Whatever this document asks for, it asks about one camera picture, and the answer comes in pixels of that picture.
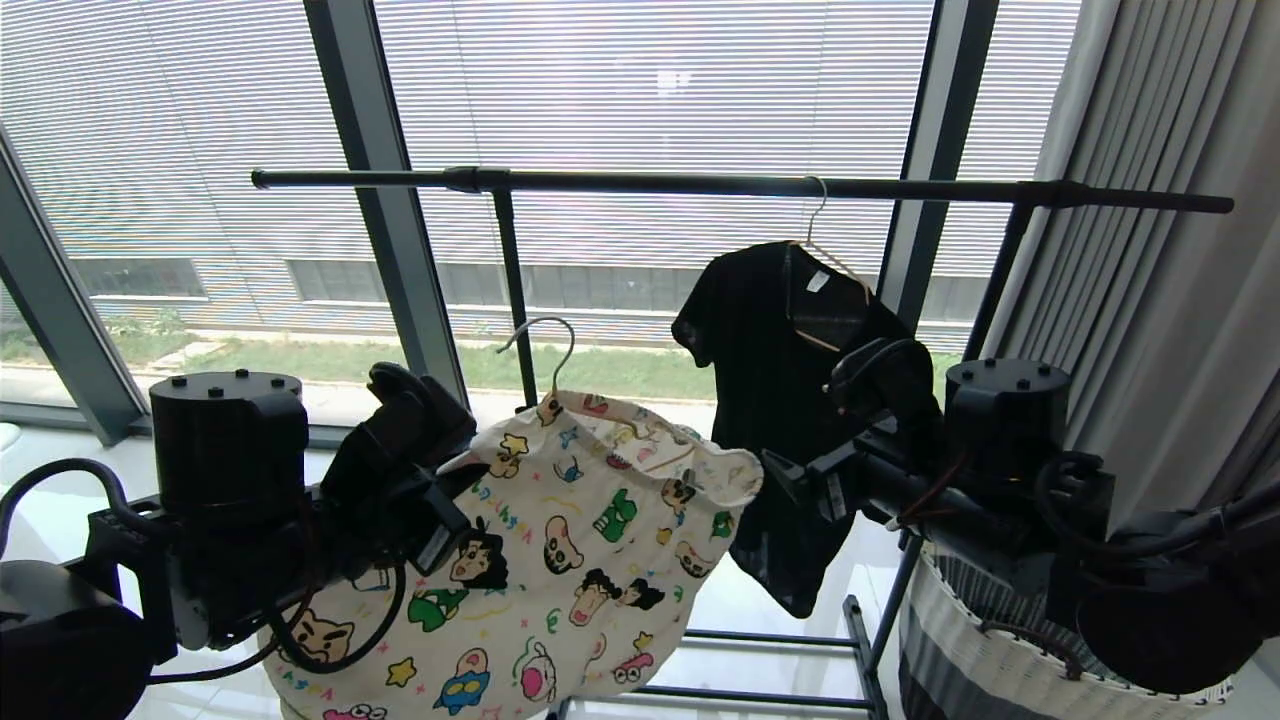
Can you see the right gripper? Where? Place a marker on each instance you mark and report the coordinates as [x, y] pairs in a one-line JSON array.
[[850, 480]]

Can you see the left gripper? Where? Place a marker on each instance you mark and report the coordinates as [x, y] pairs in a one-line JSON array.
[[400, 530]]

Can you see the black short-sleeved shirt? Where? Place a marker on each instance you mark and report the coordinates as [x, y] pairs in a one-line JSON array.
[[770, 400]]

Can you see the cream printed garment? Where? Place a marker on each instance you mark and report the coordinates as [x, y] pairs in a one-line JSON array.
[[600, 560]]

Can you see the pink clothes hanger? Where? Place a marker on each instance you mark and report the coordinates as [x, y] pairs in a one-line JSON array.
[[845, 268], [570, 350]]

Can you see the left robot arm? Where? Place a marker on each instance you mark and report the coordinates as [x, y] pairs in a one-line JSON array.
[[225, 450]]

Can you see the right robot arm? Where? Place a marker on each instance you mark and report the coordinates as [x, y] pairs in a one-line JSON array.
[[1005, 420]]

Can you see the white laundry basket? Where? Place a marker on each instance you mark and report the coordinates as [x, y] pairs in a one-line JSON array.
[[980, 660]]

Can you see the black clothes rack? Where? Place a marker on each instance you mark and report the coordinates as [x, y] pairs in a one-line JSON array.
[[650, 183]]

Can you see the window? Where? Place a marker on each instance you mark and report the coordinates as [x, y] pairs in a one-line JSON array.
[[375, 120]]

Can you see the beige curtain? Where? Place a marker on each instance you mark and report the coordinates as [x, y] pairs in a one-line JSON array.
[[1180, 120]]

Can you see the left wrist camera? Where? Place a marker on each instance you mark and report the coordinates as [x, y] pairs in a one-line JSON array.
[[400, 430]]

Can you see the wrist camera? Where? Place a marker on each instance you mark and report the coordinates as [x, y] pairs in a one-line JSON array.
[[400, 430], [895, 385]]

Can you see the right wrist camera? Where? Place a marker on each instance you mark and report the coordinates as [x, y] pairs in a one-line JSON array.
[[895, 385]]

